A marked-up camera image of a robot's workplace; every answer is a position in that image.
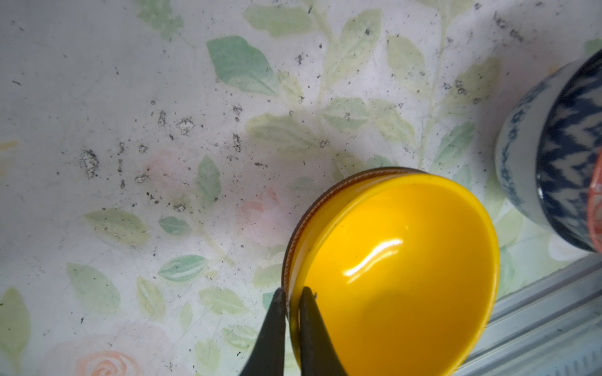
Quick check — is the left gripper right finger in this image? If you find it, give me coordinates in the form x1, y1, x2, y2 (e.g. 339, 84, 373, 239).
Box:
299, 287, 347, 376

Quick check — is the aluminium front rail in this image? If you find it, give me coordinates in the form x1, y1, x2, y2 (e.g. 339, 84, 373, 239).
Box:
456, 255, 601, 375

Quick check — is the yellow bowl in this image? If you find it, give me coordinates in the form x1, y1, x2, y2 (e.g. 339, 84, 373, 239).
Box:
282, 166, 500, 375

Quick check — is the red orange patterned bowl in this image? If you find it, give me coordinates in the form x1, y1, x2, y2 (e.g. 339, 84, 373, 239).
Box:
495, 52, 601, 252

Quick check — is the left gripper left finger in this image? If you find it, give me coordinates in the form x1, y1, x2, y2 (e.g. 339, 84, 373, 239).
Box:
239, 288, 286, 376

